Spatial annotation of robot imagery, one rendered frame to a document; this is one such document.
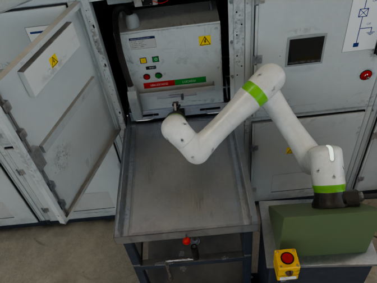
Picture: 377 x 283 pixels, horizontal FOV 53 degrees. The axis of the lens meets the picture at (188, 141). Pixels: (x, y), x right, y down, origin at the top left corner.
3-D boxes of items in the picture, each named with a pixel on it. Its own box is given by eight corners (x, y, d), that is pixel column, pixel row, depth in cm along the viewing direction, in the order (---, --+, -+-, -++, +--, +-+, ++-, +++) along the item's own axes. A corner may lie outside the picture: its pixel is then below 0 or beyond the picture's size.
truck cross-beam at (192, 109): (228, 110, 208) (228, 102, 204) (131, 121, 210) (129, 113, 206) (227, 105, 211) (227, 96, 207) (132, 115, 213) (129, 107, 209)
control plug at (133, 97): (142, 119, 196) (136, 93, 184) (133, 121, 197) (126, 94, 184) (143, 110, 202) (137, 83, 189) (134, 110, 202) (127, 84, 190)
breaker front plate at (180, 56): (223, 105, 205) (219, 23, 171) (134, 114, 207) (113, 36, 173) (223, 103, 206) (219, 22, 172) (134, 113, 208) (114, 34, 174)
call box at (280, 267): (298, 279, 146) (300, 267, 138) (277, 281, 146) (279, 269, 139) (293, 260, 151) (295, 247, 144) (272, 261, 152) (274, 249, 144)
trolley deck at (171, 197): (258, 231, 163) (259, 223, 159) (116, 244, 165) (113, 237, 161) (237, 124, 211) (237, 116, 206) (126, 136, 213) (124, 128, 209)
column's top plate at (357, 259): (355, 199, 176) (357, 197, 175) (378, 266, 153) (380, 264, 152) (258, 203, 180) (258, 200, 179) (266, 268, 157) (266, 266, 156)
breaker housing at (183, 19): (224, 103, 206) (220, 21, 171) (133, 113, 207) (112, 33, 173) (215, 52, 241) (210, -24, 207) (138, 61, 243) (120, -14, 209)
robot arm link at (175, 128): (174, 112, 146) (153, 131, 148) (196, 135, 148) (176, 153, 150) (175, 105, 159) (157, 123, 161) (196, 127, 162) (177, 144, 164)
